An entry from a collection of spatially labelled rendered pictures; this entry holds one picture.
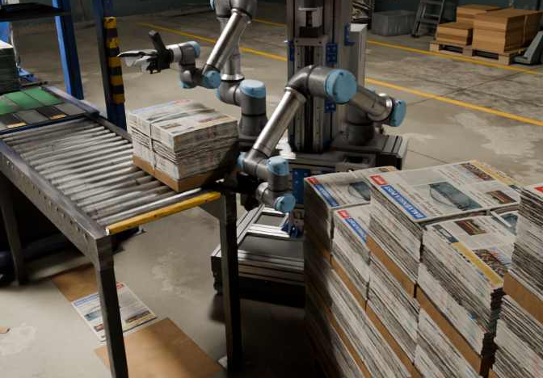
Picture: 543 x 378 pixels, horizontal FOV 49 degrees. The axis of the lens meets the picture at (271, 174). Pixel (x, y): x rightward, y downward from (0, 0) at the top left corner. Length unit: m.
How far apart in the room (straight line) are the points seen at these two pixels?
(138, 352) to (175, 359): 0.17
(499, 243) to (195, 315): 1.83
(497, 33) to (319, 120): 5.59
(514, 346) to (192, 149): 1.36
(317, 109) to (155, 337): 1.26
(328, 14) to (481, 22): 5.66
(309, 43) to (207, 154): 0.74
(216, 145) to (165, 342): 0.99
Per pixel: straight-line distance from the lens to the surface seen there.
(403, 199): 1.58
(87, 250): 2.13
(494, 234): 1.48
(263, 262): 2.89
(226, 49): 2.58
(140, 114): 2.44
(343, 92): 2.19
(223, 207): 2.25
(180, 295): 3.12
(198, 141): 2.24
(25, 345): 3.00
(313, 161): 2.71
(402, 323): 1.71
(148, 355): 2.77
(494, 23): 8.18
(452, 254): 1.39
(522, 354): 1.27
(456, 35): 8.50
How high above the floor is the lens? 1.74
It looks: 23 degrees down
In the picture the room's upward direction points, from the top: 1 degrees counter-clockwise
